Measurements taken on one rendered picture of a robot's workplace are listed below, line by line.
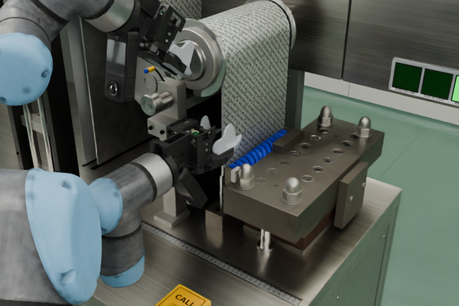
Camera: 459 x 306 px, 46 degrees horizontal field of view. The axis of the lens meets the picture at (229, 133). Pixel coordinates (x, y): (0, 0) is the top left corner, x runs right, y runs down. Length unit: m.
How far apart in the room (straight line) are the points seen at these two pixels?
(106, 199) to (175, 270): 0.28
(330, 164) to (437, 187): 2.05
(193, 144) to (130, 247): 0.20
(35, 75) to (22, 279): 0.23
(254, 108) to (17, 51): 0.60
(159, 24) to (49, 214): 0.46
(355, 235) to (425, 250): 1.52
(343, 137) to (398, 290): 1.28
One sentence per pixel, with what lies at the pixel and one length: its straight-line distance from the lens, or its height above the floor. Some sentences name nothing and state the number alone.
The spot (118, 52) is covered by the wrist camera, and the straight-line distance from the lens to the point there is 0.85.
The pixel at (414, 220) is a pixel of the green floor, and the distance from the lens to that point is 2.82.
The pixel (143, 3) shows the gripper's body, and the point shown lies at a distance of 0.85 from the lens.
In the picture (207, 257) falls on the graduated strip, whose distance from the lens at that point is 1.05.
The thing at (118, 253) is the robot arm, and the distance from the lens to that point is 0.87.
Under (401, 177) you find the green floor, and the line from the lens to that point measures 3.15.
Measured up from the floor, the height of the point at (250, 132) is 1.07.
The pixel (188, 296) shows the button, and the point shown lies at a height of 0.92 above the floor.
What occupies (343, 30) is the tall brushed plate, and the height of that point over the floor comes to 1.25.
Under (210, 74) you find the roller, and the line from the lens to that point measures 0.97.
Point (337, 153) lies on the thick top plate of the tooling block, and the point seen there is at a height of 1.02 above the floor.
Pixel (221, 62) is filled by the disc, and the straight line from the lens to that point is 0.96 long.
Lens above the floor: 1.58
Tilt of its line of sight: 27 degrees down
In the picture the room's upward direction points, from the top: straight up
